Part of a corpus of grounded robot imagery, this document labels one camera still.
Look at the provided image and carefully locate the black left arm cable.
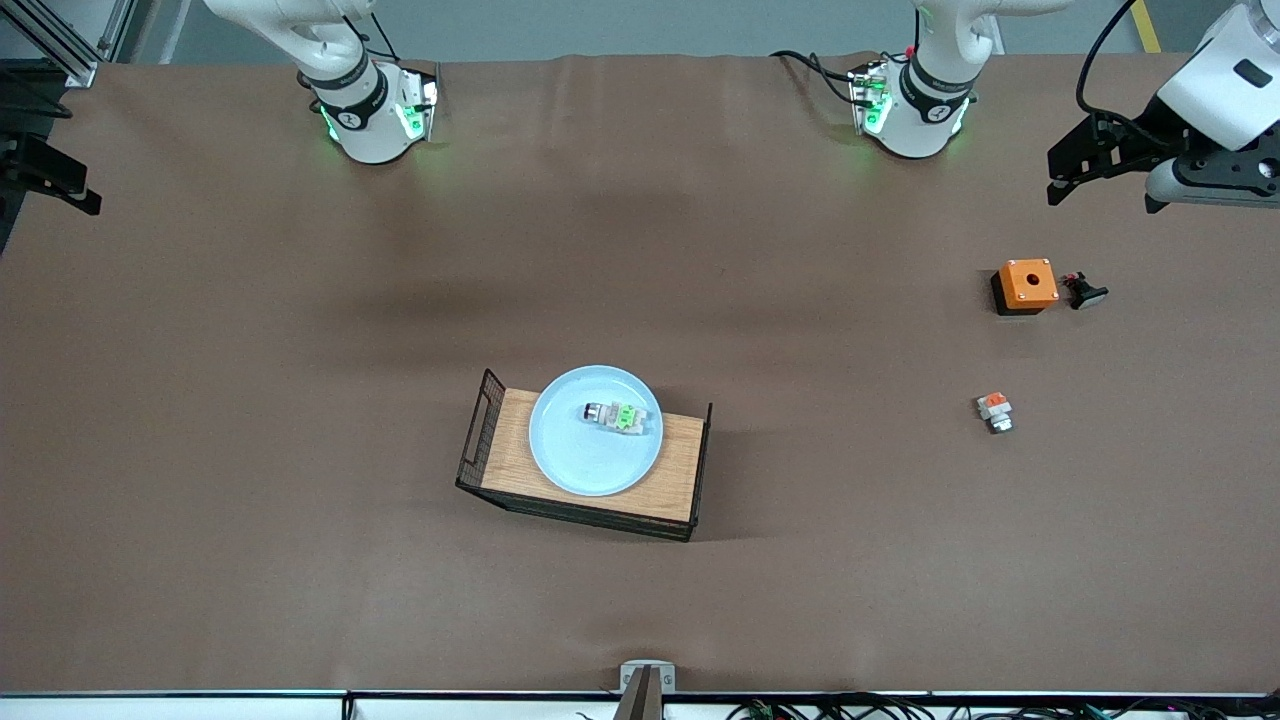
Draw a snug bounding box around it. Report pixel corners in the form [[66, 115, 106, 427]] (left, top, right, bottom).
[[1076, 0, 1166, 136]]

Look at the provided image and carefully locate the green and white contact block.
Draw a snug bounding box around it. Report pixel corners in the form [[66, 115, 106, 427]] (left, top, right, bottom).
[[583, 400, 653, 438]]

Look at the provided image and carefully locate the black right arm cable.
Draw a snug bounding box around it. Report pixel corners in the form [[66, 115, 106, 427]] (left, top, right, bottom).
[[345, 10, 401, 63]]

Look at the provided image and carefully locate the wooden tray with wire ends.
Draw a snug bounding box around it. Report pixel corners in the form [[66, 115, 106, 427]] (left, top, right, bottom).
[[455, 368, 714, 543]]

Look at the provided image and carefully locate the black button with white cap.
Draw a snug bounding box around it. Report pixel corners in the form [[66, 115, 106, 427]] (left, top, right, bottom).
[[1060, 271, 1110, 311]]

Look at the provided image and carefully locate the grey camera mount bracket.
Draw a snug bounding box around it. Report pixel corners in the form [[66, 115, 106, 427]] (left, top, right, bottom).
[[615, 660, 677, 720]]

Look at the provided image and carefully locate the brown table cover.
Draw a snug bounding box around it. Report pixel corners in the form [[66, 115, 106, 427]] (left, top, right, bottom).
[[0, 50, 1280, 696]]

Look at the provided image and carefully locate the black base cable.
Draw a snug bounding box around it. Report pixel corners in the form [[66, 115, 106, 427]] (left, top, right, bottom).
[[770, 50, 861, 106]]

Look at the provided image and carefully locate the light blue round plate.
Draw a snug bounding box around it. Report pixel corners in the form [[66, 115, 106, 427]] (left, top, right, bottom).
[[528, 365, 665, 498]]

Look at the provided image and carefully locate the black cable bundle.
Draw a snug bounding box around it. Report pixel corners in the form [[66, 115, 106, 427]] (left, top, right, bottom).
[[725, 693, 1280, 720]]

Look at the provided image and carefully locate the white table edge rail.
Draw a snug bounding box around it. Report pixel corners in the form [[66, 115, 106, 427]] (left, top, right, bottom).
[[0, 692, 1280, 720]]

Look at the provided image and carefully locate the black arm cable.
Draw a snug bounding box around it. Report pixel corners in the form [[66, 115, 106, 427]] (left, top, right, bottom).
[[1076, 0, 1166, 136], [345, 10, 401, 63]]

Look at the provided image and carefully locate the orange button enclosure box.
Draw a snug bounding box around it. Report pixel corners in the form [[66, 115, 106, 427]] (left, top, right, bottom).
[[990, 259, 1060, 317]]

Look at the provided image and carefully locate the aluminium frame profile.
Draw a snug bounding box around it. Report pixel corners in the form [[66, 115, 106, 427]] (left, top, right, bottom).
[[0, 0, 141, 89]]

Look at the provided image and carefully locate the base connector box green light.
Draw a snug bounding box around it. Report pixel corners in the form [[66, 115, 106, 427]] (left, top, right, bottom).
[[848, 60, 893, 136], [395, 65, 441, 143]]

